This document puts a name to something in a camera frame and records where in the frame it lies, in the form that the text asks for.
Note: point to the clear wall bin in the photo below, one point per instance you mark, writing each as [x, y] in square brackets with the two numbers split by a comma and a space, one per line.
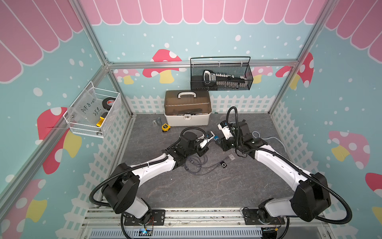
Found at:
[83, 115]

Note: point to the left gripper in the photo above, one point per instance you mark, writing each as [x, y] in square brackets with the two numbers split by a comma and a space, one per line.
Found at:
[203, 151]

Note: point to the yellow tape measure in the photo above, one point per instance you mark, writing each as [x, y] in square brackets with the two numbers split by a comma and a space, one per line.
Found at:
[165, 127]

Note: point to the black wire mesh basket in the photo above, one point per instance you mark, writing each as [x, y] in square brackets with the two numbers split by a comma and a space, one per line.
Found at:
[221, 73]

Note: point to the black mp3 player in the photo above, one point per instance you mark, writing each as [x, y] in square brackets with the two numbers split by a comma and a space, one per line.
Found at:
[223, 164]

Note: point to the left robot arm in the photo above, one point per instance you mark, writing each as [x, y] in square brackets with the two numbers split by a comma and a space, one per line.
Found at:
[120, 189]

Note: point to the yellow tool in bin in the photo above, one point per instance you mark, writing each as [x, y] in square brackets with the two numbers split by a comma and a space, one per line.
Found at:
[101, 119]

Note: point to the white box brown lid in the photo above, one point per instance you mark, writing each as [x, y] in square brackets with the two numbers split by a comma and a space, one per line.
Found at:
[187, 108]

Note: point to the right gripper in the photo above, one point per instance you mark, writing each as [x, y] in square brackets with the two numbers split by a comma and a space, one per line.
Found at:
[223, 143]

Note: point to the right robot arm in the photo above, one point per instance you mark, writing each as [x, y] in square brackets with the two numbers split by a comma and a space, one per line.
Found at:
[311, 197]

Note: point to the socket set in basket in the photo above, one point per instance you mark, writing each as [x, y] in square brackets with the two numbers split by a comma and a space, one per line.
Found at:
[220, 81]

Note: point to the black tape roll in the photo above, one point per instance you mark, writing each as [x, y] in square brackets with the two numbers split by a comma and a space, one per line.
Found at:
[108, 103]

